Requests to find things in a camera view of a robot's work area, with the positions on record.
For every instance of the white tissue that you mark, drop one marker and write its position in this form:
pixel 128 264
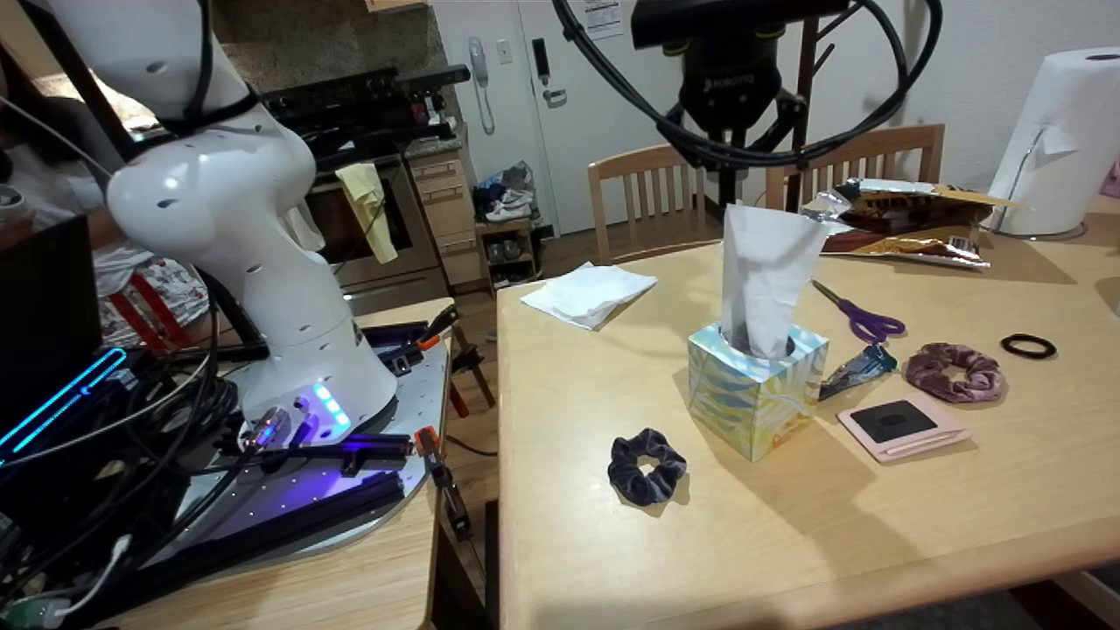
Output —
pixel 763 280

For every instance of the yellow cloth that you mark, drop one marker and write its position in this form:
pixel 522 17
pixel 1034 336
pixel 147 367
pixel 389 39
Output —
pixel 371 213

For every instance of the red white bag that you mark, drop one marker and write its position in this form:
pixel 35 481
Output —
pixel 151 301

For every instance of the black monitor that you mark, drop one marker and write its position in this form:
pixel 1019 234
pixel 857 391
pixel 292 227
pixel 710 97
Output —
pixel 45 301

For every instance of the white paper on wall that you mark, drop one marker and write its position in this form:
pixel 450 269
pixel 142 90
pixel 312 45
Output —
pixel 600 17

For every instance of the white paper towel roll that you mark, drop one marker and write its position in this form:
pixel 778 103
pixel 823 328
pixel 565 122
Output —
pixel 1061 141

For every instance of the black appliance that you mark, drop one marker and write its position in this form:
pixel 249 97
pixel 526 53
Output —
pixel 350 111

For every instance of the orange black clamp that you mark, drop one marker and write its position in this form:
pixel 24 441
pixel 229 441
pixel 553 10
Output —
pixel 443 477
pixel 424 336

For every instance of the pastel patterned tissue box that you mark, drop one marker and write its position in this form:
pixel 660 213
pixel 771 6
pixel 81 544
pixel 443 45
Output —
pixel 747 404

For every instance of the dark teal wrapper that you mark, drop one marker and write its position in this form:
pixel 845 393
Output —
pixel 862 368

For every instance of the pink flat device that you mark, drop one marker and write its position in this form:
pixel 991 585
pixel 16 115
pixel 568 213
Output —
pixel 892 421

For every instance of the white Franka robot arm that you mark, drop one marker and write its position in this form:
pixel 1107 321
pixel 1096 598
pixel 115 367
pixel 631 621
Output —
pixel 267 291

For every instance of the pair of shoes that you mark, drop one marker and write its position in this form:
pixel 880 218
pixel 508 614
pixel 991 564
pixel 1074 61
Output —
pixel 508 204

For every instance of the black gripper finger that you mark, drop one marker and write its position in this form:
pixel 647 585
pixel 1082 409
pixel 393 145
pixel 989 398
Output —
pixel 718 175
pixel 739 175

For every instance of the wooden cabinet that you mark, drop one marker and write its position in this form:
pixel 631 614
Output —
pixel 443 196

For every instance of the grey metal base plate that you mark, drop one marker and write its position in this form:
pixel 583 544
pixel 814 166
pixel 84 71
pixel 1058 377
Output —
pixel 395 391

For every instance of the clear plastic utensil packet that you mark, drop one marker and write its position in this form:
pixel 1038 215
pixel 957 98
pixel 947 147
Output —
pixel 826 208

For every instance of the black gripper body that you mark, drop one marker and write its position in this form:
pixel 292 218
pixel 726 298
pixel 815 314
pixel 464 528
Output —
pixel 730 92

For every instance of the white wall phone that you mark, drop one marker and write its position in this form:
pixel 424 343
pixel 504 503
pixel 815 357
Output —
pixel 476 66

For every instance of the white folded napkin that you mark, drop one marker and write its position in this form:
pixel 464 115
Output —
pixel 588 295

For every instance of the black scrunchie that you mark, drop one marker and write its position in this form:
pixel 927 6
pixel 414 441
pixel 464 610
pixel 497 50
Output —
pixel 670 475

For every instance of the black box with blue light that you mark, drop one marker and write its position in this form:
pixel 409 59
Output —
pixel 56 404

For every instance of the maroon scrunchie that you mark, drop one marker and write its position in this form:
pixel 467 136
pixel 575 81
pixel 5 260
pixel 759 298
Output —
pixel 927 363

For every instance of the dark coat rack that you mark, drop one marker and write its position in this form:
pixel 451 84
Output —
pixel 802 118

